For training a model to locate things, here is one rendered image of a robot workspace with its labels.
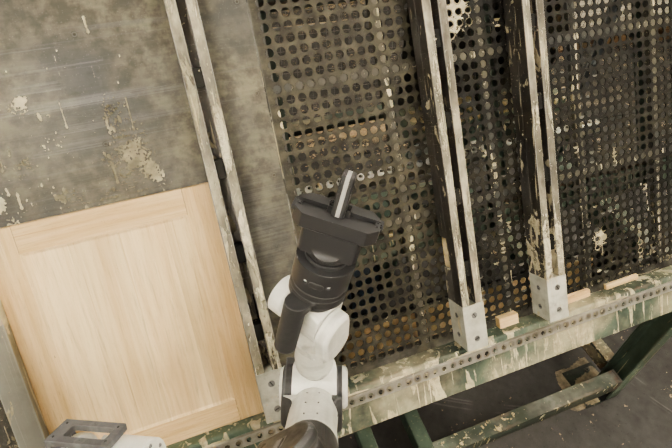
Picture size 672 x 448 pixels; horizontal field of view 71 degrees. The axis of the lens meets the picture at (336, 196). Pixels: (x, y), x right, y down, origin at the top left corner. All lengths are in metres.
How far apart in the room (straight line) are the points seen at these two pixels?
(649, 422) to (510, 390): 0.56
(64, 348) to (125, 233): 0.27
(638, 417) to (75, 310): 2.19
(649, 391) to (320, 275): 2.13
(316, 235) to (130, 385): 0.68
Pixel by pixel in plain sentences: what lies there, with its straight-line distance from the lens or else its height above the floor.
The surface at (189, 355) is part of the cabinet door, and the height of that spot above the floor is 1.05.
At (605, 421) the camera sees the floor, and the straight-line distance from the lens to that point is 2.46.
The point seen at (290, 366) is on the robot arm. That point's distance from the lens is 0.97.
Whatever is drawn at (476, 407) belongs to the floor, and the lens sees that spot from 2.28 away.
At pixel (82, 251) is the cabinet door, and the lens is 1.09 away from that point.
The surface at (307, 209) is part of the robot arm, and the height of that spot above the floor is 1.59.
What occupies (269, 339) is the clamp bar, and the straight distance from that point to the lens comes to 1.10.
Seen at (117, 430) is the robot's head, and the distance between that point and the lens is 0.67.
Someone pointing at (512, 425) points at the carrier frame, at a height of 0.18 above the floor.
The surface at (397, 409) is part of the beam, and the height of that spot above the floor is 0.82.
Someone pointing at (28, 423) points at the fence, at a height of 1.04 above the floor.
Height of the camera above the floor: 2.03
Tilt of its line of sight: 43 degrees down
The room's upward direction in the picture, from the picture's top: straight up
